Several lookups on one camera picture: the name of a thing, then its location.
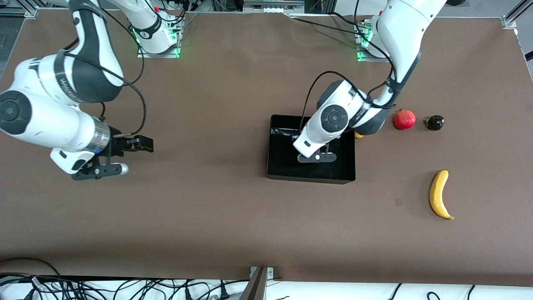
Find black plastic box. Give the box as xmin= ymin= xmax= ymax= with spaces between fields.
xmin=266 ymin=114 xmax=356 ymax=185

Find yellow banana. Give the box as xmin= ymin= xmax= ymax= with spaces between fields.
xmin=429 ymin=169 xmax=455 ymax=221

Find brown table cover sheet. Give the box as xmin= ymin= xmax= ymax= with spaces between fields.
xmin=0 ymin=8 xmax=533 ymax=288

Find red pomegranate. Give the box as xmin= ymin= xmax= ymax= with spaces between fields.
xmin=393 ymin=108 xmax=416 ymax=130

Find dark purple mangosteen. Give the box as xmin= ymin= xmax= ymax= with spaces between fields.
xmin=423 ymin=115 xmax=445 ymax=131

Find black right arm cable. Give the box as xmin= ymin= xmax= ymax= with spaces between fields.
xmin=57 ymin=0 xmax=147 ymax=168

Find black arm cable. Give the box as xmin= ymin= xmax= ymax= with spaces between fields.
xmin=299 ymin=0 xmax=401 ymax=130
xmin=57 ymin=0 xmax=147 ymax=168

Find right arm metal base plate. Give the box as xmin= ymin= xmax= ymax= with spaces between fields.
xmin=137 ymin=42 xmax=181 ymax=58

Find aluminium frame profile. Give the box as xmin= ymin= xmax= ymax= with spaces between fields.
xmin=0 ymin=0 xmax=39 ymax=20
xmin=501 ymin=0 xmax=533 ymax=30

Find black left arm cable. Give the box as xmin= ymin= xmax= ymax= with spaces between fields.
xmin=299 ymin=0 xmax=401 ymax=130

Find aluminium bracket post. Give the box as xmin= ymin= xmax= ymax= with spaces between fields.
xmin=239 ymin=266 xmax=275 ymax=300

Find black table cable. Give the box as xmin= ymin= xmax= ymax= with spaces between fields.
xmin=293 ymin=17 xmax=368 ymax=36
xmin=330 ymin=12 xmax=364 ymax=26

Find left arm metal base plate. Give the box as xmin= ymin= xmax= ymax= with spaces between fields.
xmin=357 ymin=49 xmax=394 ymax=63

